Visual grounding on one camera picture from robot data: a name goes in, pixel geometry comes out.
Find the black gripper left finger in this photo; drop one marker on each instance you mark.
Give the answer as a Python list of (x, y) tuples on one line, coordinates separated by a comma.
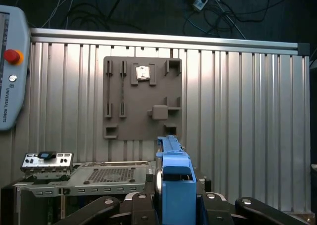
[(143, 210)]

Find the black latch blue button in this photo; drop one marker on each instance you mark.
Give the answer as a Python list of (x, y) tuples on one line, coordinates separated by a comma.
[(45, 155)]

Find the black open PC case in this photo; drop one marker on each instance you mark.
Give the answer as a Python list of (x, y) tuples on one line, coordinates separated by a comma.
[(138, 171)]

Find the hard disk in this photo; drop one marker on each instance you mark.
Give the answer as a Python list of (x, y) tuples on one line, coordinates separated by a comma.
[(177, 202)]

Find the pale blue teach pendant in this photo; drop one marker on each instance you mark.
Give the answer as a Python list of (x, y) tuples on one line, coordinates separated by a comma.
[(15, 98)]

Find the metal slot retainer bracket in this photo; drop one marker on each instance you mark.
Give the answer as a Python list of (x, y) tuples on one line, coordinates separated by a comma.
[(63, 160)]

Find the grey parts rack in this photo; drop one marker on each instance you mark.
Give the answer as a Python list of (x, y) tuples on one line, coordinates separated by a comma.
[(138, 106)]

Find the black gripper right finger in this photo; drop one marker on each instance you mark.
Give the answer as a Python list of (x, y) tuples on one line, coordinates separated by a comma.
[(215, 210)]

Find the silver CPU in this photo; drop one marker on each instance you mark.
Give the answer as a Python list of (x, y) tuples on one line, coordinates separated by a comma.
[(142, 73)]

